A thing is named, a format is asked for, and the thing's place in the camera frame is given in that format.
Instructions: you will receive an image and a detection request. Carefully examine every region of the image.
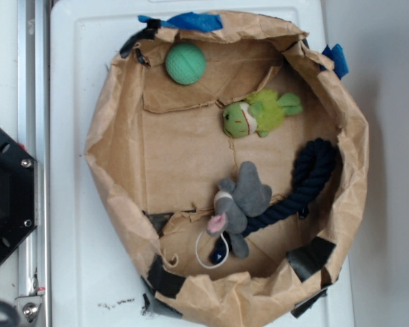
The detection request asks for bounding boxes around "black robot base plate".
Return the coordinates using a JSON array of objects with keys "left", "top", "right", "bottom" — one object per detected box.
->
[{"left": 0, "top": 128, "right": 36, "bottom": 265}]

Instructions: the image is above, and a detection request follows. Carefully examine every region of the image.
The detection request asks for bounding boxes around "grey plush mouse toy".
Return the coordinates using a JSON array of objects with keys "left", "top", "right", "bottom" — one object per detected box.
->
[{"left": 206, "top": 161, "right": 272, "bottom": 259}]

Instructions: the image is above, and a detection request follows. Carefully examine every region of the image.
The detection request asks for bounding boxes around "blue tape strip right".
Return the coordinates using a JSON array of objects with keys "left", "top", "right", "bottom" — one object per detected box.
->
[{"left": 322, "top": 44, "right": 349, "bottom": 80}]

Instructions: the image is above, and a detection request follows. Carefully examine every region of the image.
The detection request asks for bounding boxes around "brown paper bag bin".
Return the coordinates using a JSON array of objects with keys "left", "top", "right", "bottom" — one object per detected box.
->
[{"left": 85, "top": 11, "right": 369, "bottom": 326}]

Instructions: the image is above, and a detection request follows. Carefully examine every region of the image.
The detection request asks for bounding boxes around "green rubber ball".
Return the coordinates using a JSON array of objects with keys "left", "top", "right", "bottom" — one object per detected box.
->
[{"left": 165, "top": 42, "right": 207, "bottom": 85}]

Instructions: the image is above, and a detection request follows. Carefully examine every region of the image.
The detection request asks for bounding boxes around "green plush frog toy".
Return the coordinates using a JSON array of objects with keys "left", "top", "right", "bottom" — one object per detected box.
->
[{"left": 223, "top": 89, "right": 303, "bottom": 138}]

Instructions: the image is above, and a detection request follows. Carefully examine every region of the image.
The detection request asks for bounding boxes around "blue tape strip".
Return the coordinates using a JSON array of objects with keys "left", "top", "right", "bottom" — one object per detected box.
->
[
  {"left": 138, "top": 12, "right": 223, "bottom": 33},
  {"left": 322, "top": 44, "right": 349, "bottom": 80}
]

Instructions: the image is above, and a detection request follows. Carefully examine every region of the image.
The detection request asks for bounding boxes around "dark blue rope toy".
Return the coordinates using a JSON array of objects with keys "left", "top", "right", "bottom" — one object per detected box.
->
[{"left": 209, "top": 138, "right": 338, "bottom": 266}]

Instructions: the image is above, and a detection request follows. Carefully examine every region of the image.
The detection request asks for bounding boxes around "white plastic tray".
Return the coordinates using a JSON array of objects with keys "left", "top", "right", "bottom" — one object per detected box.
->
[{"left": 50, "top": 1, "right": 354, "bottom": 326}]

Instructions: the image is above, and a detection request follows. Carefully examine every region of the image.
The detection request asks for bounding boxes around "aluminium frame rail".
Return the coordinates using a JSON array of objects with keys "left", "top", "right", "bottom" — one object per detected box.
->
[{"left": 17, "top": 1, "right": 54, "bottom": 326}]

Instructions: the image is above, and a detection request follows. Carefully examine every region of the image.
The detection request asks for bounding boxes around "blue tape strip top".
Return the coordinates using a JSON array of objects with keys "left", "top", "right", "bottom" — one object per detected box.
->
[{"left": 138, "top": 12, "right": 223, "bottom": 33}]

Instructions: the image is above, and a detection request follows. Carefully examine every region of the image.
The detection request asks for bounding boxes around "metal corner bracket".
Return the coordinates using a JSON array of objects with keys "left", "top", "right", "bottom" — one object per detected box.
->
[{"left": 14, "top": 295, "right": 45, "bottom": 326}]

